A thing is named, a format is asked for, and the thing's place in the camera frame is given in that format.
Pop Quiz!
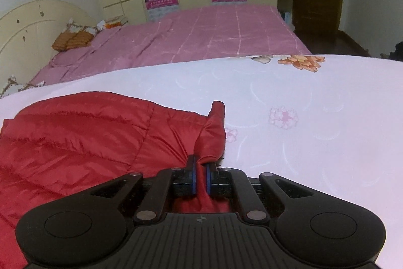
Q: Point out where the white floral quilt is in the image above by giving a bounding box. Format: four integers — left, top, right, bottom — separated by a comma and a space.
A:
1, 55, 402, 268

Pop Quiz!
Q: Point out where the cream headboard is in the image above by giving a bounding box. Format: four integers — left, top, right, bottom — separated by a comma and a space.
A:
0, 0, 96, 85

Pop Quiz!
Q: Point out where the pink bed sheet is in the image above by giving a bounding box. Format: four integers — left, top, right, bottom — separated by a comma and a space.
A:
31, 4, 310, 85

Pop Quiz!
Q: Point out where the red quilted down jacket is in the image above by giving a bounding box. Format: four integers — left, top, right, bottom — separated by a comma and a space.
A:
1, 92, 230, 268

